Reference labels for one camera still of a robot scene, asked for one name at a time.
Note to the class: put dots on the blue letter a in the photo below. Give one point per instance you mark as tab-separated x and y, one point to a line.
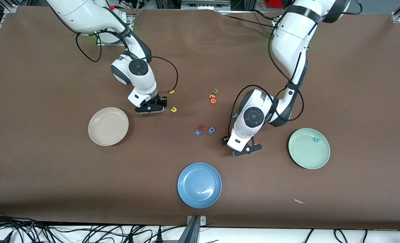
211	130

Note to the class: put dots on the beige brown plate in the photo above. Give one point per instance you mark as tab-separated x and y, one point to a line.
102	131

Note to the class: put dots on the small metal bracket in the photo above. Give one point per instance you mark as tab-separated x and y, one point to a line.
202	221

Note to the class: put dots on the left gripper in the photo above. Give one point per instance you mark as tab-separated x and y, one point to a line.
225	140

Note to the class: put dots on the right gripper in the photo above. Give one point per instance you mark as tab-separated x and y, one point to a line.
160	100

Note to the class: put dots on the aluminium corner bracket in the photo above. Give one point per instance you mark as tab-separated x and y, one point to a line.
10	8

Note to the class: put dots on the blue plate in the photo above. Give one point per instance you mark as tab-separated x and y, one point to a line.
199	185

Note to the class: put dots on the white paper scrap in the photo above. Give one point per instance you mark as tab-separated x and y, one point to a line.
299	201

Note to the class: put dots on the aluminium profile bar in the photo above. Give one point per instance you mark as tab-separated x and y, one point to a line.
190	233

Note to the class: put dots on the red letter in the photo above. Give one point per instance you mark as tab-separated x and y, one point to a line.
201	127

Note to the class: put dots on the pale green plate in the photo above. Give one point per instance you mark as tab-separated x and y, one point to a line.
304	158

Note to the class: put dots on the green letter u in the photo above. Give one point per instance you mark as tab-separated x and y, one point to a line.
215	91

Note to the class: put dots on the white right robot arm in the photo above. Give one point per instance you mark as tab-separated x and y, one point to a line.
85	13

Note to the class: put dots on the black power plug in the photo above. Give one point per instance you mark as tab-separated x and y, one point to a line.
131	239
159	236

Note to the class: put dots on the grey metal box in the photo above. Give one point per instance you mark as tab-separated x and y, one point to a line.
205	4

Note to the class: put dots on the red box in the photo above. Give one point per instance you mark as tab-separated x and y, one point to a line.
277	3

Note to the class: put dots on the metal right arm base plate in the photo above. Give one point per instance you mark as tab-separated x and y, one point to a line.
130	38

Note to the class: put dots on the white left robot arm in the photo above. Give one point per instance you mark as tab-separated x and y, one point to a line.
287	40

